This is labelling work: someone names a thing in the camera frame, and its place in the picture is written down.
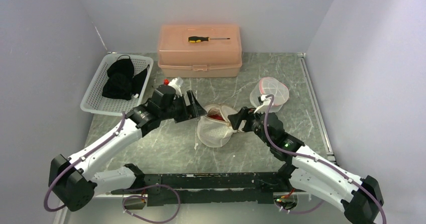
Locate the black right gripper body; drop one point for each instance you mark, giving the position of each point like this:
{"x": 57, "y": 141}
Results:
{"x": 256, "y": 124}

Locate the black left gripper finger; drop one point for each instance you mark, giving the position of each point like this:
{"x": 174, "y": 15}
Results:
{"x": 189, "y": 99}
{"x": 198, "y": 110}

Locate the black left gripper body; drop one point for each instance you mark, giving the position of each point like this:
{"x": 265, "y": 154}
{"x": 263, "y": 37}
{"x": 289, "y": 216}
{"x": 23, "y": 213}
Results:
{"x": 178, "y": 110}

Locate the red bra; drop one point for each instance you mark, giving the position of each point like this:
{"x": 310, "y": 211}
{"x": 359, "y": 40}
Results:
{"x": 217, "y": 117}

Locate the beige mesh laundry bag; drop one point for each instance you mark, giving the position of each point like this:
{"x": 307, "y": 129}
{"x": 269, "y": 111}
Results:
{"x": 214, "y": 133}

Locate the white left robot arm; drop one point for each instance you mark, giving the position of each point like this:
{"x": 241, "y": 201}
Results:
{"x": 76, "y": 179}

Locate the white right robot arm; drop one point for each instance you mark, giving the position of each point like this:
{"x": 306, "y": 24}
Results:
{"x": 359, "y": 198}

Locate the white mesh bag red zipper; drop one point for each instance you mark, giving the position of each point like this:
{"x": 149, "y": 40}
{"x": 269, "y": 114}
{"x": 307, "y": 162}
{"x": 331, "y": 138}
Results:
{"x": 269, "y": 86}

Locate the black bra in basket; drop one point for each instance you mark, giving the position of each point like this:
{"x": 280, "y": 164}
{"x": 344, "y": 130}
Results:
{"x": 122, "y": 81}

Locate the pink plastic storage box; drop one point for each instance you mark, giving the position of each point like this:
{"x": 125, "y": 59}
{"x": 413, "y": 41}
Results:
{"x": 217, "y": 58}

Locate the white plastic basket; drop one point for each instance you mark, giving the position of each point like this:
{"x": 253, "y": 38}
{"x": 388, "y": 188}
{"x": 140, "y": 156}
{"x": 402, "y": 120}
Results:
{"x": 93, "y": 102}

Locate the yellow black screwdriver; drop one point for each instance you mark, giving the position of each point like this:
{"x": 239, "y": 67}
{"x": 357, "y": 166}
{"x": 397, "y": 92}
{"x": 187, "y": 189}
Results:
{"x": 198, "y": 39}

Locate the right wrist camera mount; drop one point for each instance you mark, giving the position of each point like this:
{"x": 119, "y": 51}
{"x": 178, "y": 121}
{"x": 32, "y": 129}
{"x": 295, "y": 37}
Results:
{"x": 265, "y": 103}

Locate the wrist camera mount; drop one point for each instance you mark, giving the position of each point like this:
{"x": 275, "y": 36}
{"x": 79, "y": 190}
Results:
{"x": 175, "y": 83}
{"x": 265, "y": 103}

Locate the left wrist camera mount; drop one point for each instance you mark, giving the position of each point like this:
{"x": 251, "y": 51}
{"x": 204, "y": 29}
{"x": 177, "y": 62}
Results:
{"x": 175, "y": 83}

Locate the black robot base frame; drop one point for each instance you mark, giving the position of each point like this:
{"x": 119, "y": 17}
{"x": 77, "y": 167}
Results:
{"x": 197, "y": 188}

